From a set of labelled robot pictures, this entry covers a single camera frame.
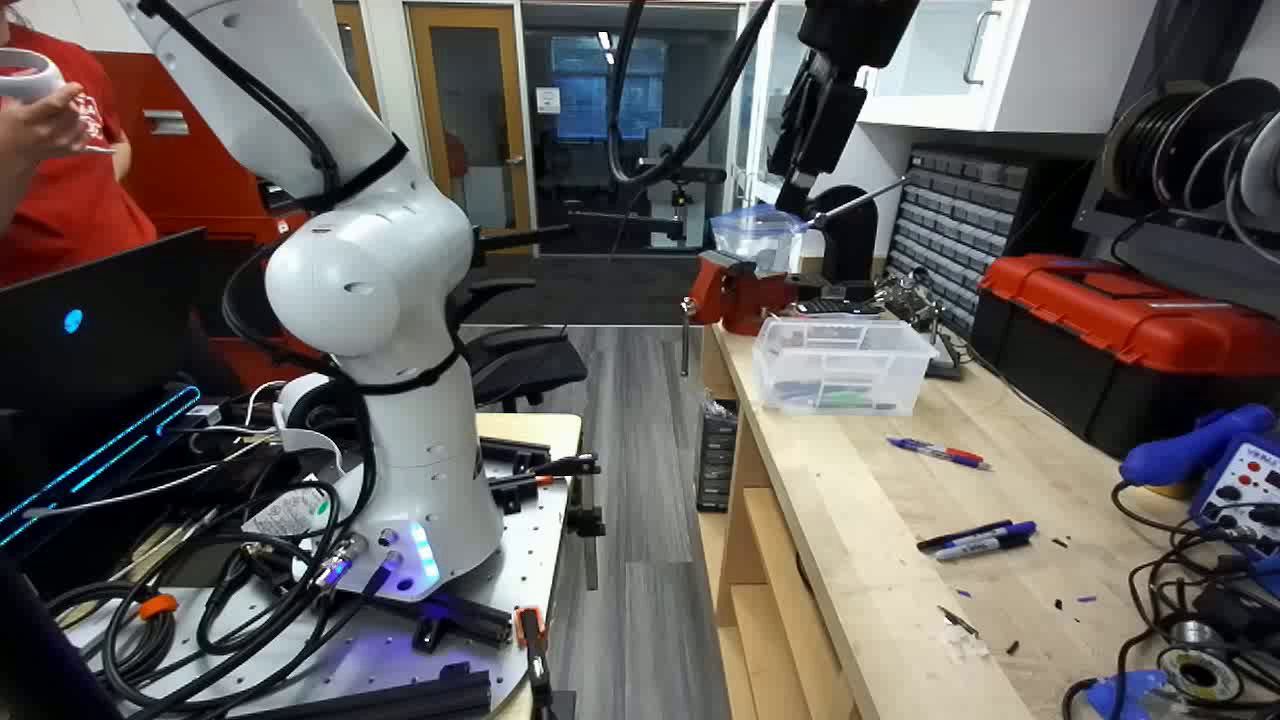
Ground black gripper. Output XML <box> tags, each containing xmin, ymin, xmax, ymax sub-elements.
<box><xmin>768</xmin><ymin>0</ymin><xmax>922</xmax><ymax>215</ymax></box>

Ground marker with blue cap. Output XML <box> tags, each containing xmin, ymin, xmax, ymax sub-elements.
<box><xmin>930</xmin><ymin>519</ymin><xmax>1038</xmax><ymax>566</ymax></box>

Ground white cup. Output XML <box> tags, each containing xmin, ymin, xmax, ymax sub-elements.
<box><xmin>0</xmin><ymin>48</ymin><xmax>68</xmax><ymax>110</ymax></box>

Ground clear plastic storage box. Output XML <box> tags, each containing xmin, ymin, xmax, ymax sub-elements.
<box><xmin>752</xmin><ymin>311</ymin><xmax>934</xmax><ymax>419</ymax></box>

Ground black box blue edges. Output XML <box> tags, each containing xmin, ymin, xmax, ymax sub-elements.
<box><xmin>0</xmin><ymin>382</ymin><xmax>204</xmax><ymax>553</ymax></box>

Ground person's hand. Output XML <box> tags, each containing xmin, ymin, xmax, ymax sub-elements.
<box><xmin>0</xmin><ymin>83</ymin><xmax>95</xmax><ymax>171</ymax></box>

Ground clear container blue lid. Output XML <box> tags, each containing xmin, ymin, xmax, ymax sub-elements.
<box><xmin>709</xmin><ymin>205</ymin><xmax>806</xmax><ymax>282</ymax></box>

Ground large parts drawer cabinet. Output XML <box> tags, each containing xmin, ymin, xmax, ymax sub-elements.
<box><xmin>883</xmin><ymin>148</ymin><xmax>1036</xmax><ymax>337</ymax></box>

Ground grey metal tool pile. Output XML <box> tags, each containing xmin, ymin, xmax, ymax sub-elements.
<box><xmin>874</xmin><ymin>274</ymin><xmax>972</xmax><ymax>386</ymax></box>

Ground wooden glass door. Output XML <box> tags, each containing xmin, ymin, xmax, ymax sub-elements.
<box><xmin>403</xmin><ymin>5</ymin><xmax>538</xmax><ymax>235</ymax></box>

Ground red and blue marker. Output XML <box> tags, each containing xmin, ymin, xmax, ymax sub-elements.
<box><xmin>886</xmin><ymin>435</ymin><xmax>990</xmax><ymax>473</ymax></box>

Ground black office chair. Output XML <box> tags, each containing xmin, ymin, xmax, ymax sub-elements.
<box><xmin>450</xmin><ymin>274</ymin><xmax>592</xmax><ymax>413</ymax></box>

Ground red and black toolbox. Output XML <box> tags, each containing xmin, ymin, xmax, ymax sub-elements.
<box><xmin>968</xmin><ymin>252</ymin><xmax>1280</xmax><ymax>463</ymax></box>

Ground blue marker pen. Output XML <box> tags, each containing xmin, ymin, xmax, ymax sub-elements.
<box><xmin>911</xmin><ymin>518</ymin><xmax>1017</xmax><ymax>555</ymax></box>

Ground black clamp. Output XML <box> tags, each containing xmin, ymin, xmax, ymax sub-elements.
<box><xmin>474</xmin><ymin>435</ymin><xmax>603</xmax><ymax>519</ymax></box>

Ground blue soldering station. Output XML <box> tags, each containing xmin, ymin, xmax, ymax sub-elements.
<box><xmin>1186</xmin><ymin>435</ymin><xmax>1280</xmax><ymax>553</ymax></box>

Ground red tool chest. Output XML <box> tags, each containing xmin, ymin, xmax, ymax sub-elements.
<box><xmin>93</xmin><ymin>48</ymin><xmax>293</xmax><ymax>246</ymax></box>

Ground black laptop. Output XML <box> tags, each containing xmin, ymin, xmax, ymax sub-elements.
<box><xmin>0</xmin><ymin>225</ymin><xmax>216</xmax><ymax>416</ymax></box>

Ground person in red shirt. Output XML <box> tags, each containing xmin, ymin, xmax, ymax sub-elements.
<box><xmin>0</xmin><ymin>21</ymin><xmax>160</xmax><ymax>290</ymax></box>

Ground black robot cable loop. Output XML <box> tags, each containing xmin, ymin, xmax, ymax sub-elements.
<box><xmin>603</xmin><ymin>0</ymin><xmax>781</xmax><ymax>194</ymax></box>

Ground white wall cabinet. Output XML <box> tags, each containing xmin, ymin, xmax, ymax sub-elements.
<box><xmin>857</xmin><ymin>0</ymin><xmax>1160</xmax><ymax>135</ymax></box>

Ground black wire spool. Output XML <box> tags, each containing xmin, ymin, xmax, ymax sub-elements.
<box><xmin>1108</xmin><ymin>79</ymin><xmax>1213</xmax><ymax>208</ymax></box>
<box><xmin>1156</xmin><ymin>78</ymin><xmax>1280</xmax><ymax>225</ymax></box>

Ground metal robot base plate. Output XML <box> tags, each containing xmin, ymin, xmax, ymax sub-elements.
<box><xmin>64</xmin><ymin>413</ymin><xmax>592</xmax><ymax>720</ymax></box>

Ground black cables on workbench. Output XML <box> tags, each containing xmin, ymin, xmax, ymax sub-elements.
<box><xmin>1058</xmin><ymin>475</ymin><xmax>1280</xmax><ymax>720</ymax></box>

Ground black cable bundle by base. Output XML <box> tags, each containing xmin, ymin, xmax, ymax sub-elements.
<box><xmin>52</xmin><ymin>491</ymin><xmax>385</xmax><ymax>712</ymax></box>

